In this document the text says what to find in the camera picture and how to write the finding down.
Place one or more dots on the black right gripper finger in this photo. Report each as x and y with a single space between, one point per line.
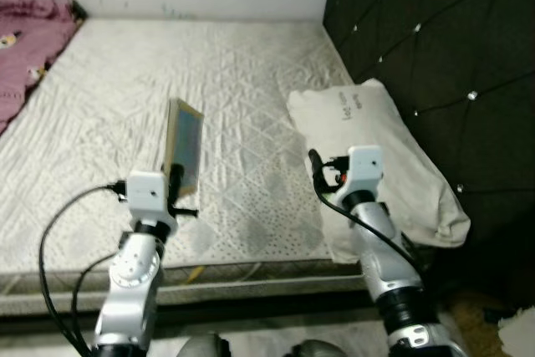
316 169

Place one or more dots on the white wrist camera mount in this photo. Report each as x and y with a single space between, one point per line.
364 170
149 194

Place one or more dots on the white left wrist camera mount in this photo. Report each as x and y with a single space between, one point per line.
149 194

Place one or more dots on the white pillow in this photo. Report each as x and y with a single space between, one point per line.
393 165

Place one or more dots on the grey robot left leg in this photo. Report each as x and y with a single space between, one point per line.
205 347

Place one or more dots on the colourful children's book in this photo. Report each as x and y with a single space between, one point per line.
188 140

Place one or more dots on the white torn cardboard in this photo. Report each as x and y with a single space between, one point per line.
518 336

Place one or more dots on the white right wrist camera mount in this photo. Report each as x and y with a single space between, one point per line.
364 170

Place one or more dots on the white quilted mattress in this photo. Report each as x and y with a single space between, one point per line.
125 123

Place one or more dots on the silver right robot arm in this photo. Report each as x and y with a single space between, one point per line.
397 282

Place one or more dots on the grey robot leg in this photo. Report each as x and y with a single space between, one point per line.
205 347
322 350

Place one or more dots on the black tufted headboard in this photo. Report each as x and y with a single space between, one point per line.
435 56

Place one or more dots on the brown floor mat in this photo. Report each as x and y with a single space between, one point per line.
472 323

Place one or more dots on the purple cartoon print blanket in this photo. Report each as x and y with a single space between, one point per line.
33 39

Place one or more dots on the grey robot right leg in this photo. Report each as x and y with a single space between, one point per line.
322 350

